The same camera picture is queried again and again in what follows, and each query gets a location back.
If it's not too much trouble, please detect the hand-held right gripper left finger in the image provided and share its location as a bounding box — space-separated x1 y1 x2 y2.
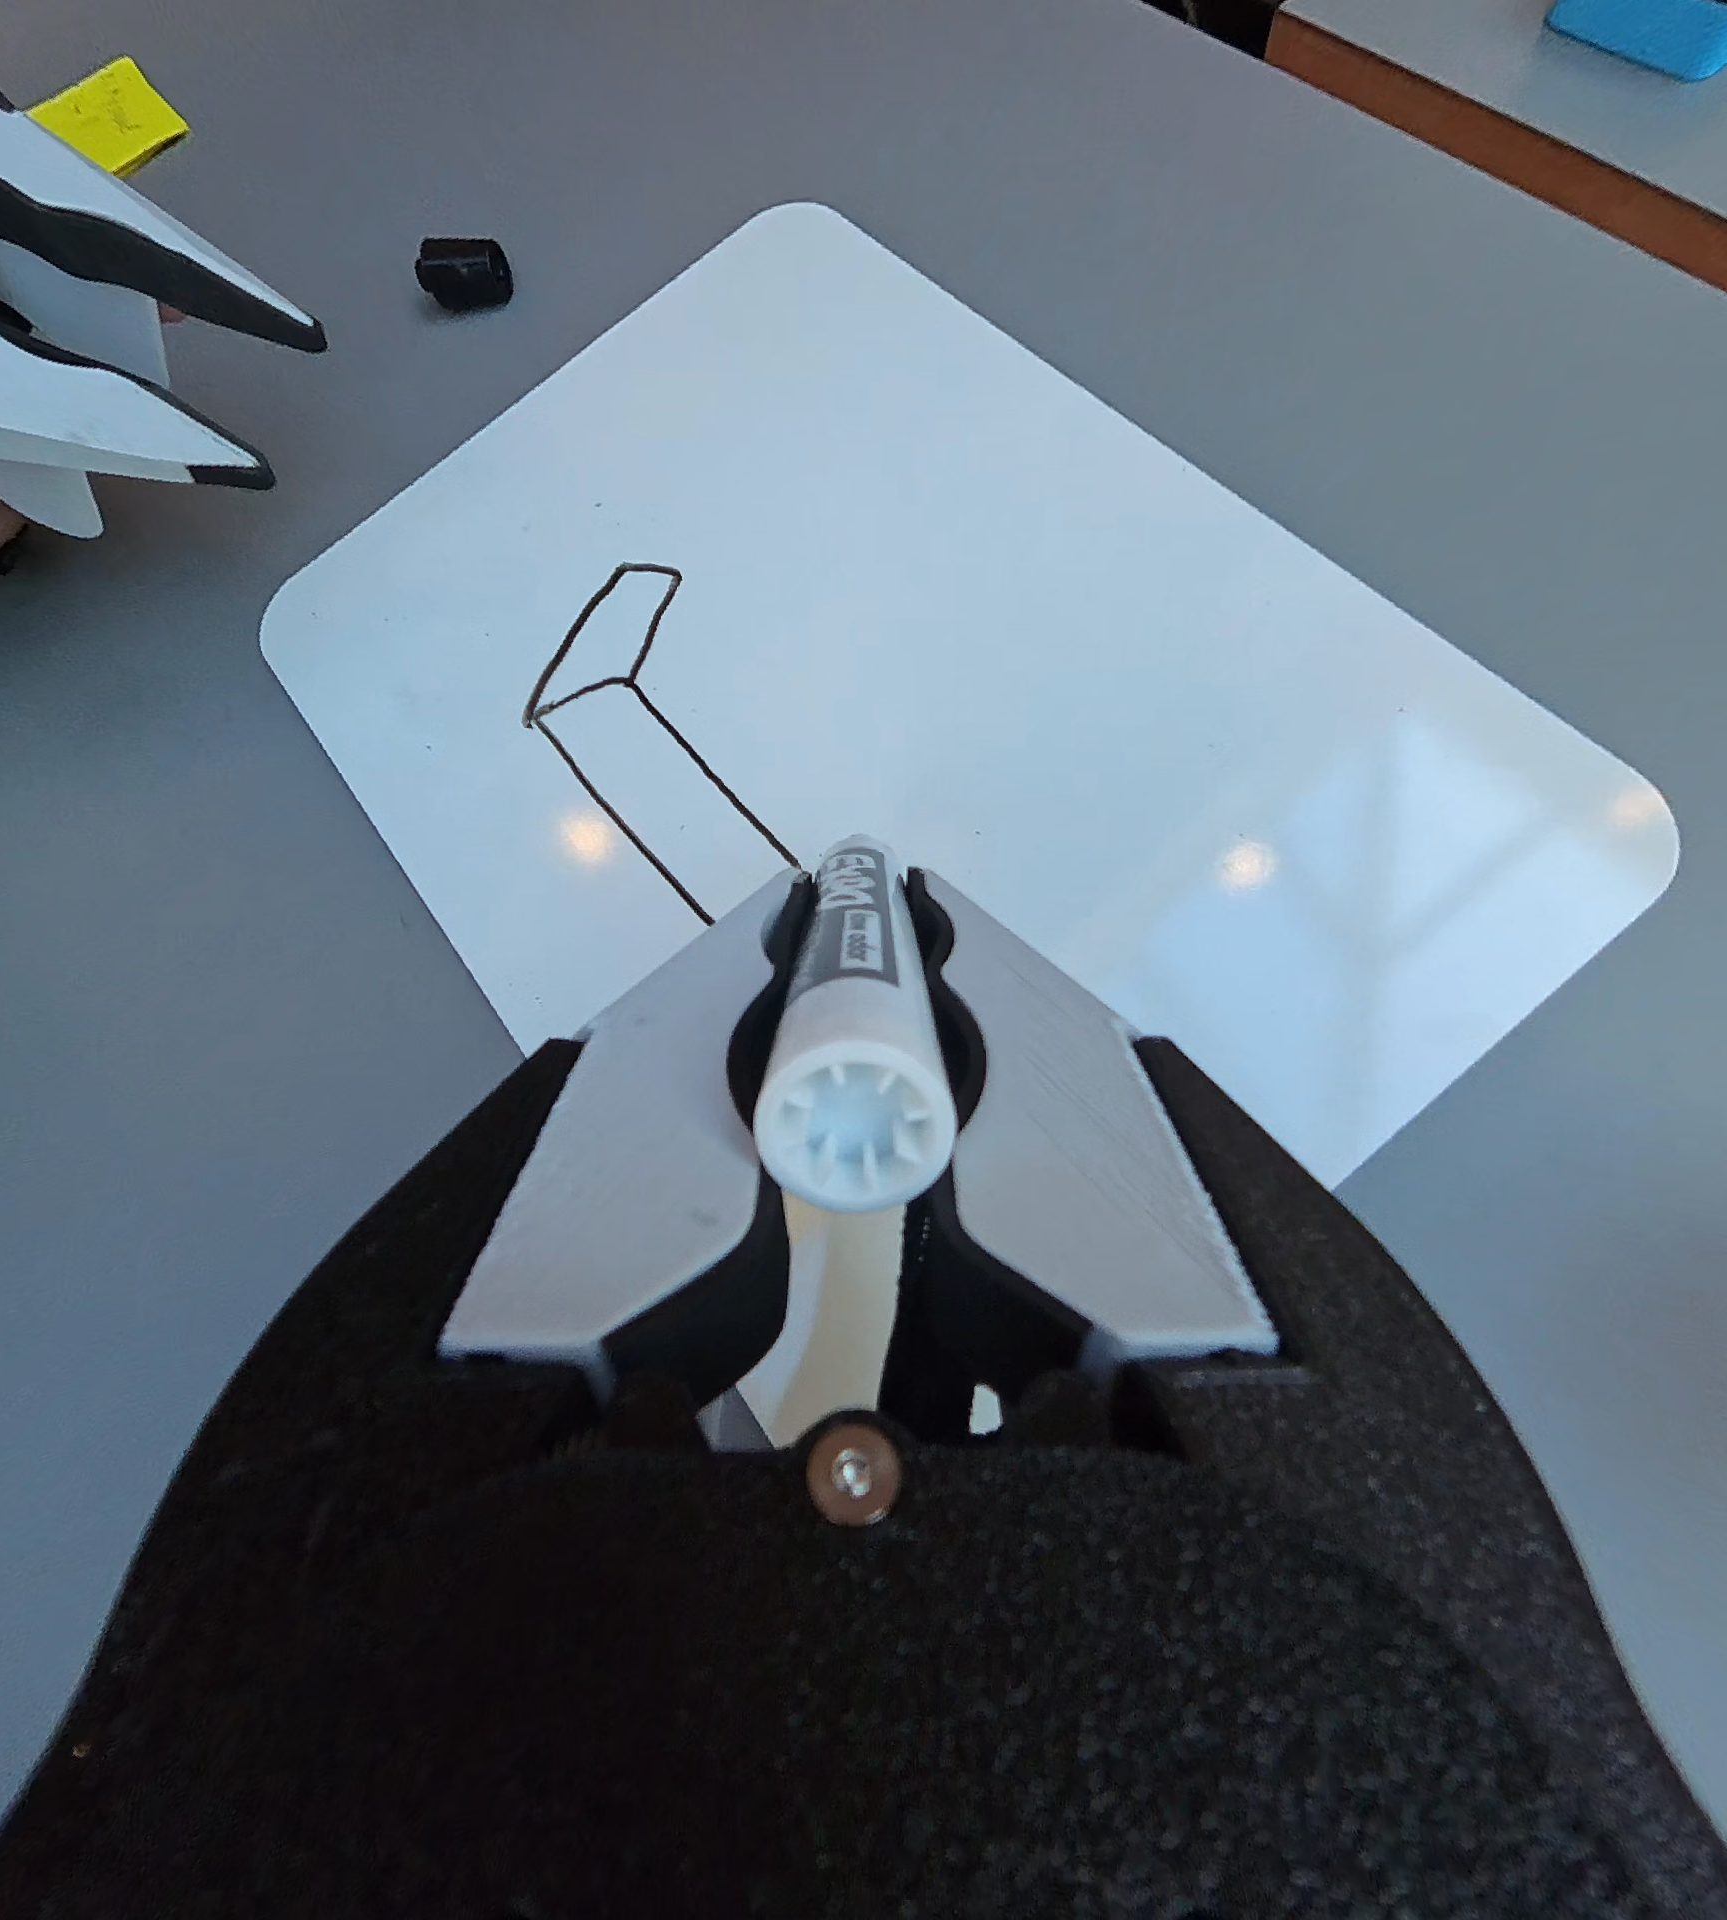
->
440 865 812 1407

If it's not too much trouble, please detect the black marker cap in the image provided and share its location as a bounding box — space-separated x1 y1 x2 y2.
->
416 234 518 313

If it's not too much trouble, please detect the grey desk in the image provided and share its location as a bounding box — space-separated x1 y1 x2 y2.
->
0 0 1727 1920

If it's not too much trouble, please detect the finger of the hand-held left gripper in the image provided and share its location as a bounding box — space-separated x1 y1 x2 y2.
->
0 36 330 390
0 295 278 539

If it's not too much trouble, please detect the white dry erase marker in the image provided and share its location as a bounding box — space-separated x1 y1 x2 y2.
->
754 832 962 1217

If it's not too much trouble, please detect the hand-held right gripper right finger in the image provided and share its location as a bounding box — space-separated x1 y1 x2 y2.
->
900 864 1282 1407

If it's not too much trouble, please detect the yellow paper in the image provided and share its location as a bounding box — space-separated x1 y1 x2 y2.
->
29 56 194 182

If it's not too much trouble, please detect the white whiteboard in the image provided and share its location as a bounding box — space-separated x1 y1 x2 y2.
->
260 201 1682 1453

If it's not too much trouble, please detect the blue black whiteboard eraser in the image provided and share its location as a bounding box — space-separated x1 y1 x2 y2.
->
1546 0 1727 80

